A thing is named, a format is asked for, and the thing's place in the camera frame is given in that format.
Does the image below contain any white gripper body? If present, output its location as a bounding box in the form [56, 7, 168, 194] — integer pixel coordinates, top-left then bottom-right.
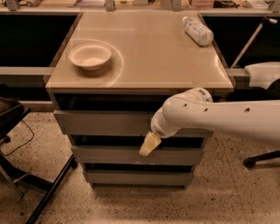
[150, 108, 178, 138]

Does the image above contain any grey middle drawer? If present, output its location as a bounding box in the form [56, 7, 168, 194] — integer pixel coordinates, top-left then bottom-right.
[72, 146, 203, 165]

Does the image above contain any grey bottom drawer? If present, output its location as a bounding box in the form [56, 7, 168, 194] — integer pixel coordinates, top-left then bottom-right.
[83, 171, 193, 186]

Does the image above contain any grey top drawer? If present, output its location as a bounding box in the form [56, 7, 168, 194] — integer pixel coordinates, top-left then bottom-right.
[53, 109, 215, 138]

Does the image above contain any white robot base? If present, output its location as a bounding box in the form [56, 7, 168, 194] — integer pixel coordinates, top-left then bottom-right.
[245, 62, 280, 90]

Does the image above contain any black office chair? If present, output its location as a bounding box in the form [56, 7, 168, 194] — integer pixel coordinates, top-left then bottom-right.
[0, 82, 79, 224]
[243, 150, 280, 169]

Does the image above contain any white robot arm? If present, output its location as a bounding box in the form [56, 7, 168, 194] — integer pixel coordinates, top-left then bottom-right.
[139, 88, 280, 156]

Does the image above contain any black office chair right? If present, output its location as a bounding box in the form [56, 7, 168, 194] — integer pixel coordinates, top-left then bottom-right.
[243, 150, 280, 169]

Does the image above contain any grey drawer cabinet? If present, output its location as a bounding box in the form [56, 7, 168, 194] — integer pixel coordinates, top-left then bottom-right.
[43, 9, 237, 190]

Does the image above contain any black office chair left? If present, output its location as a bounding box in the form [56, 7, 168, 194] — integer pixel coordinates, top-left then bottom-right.
[0, 82, 79, 224]

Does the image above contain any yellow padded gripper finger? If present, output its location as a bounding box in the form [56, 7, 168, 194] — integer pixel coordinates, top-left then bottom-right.
[139, 132, 161, 157]

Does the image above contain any white paper bowl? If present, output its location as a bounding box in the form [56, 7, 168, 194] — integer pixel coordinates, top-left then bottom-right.
[68, 43, 112, 71]

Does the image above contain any grey drawer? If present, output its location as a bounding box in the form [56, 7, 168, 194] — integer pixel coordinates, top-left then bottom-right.
[83, 171, 193, 186]
[72, 146, 203, 165]
[53, 109, 215, 138]

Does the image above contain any clear plastic water bottle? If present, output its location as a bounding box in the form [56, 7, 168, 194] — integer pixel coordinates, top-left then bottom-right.
[182, 17, 214, 47]

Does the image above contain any black floor cable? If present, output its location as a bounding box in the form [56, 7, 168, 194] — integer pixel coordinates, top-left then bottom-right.
[0, 119, 35, 157]

